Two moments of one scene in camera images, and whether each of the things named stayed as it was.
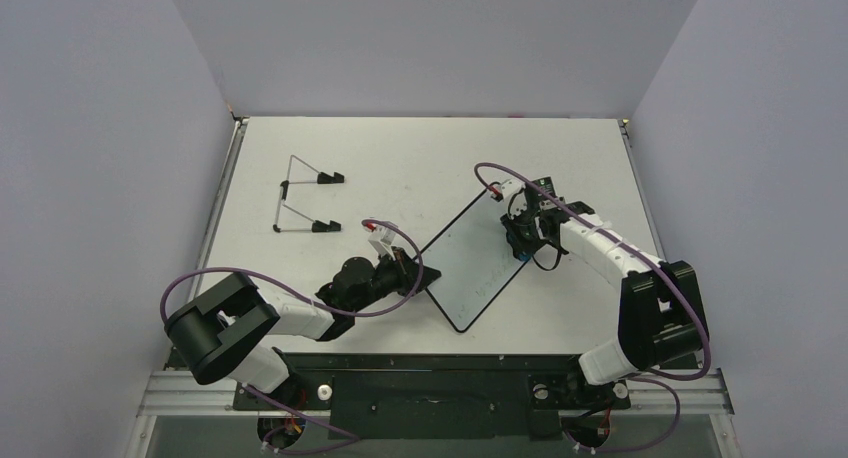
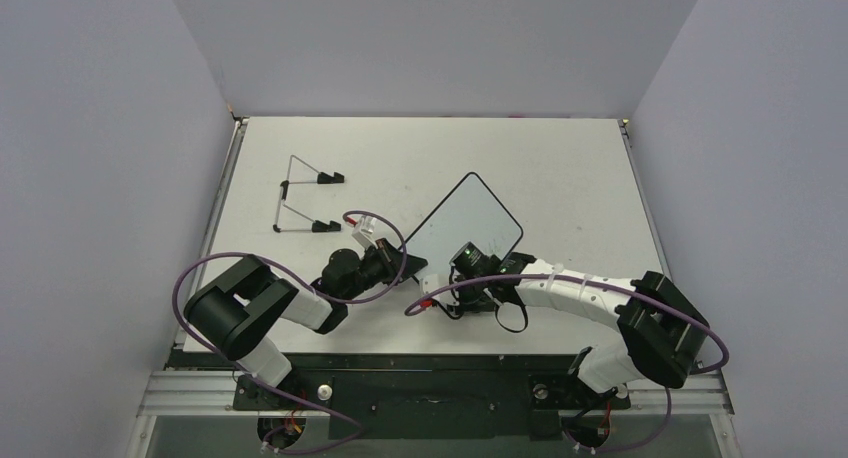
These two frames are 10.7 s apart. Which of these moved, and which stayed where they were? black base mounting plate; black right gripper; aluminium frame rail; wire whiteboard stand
Moved: black right gripper
Stayed: wire whiteboard stand; black base mounting plate; aluminium frame rail
